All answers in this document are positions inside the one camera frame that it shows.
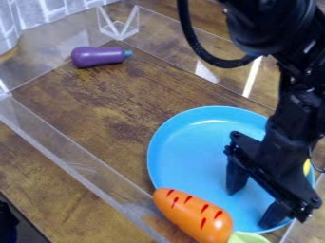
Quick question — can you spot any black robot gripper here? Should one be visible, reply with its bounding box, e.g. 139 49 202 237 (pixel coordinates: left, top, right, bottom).
225 105 323 229

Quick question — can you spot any orange toy carrot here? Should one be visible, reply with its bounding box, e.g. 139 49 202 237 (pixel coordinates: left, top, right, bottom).
153 187 272 243

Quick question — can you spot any yellow toy lemon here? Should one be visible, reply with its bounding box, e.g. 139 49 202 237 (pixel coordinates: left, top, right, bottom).
304 159 312 176

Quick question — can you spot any blue round plastic tray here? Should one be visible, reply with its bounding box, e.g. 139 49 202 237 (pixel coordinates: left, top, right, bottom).
147 106 292 234

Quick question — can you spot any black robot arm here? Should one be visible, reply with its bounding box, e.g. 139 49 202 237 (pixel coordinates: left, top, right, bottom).
220 0 325 229

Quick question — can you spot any purple toy eggplant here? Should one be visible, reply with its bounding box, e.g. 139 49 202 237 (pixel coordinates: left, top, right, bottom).
71 47 134 68

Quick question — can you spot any white grid curtain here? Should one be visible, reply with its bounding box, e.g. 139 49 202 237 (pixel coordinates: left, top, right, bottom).
0 0 119 55

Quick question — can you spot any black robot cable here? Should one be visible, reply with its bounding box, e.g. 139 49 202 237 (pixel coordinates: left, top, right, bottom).
175 0 261 69

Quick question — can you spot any clear acrylic enclosure wall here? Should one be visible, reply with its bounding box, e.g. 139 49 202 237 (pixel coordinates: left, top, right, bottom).
0 0 278 243

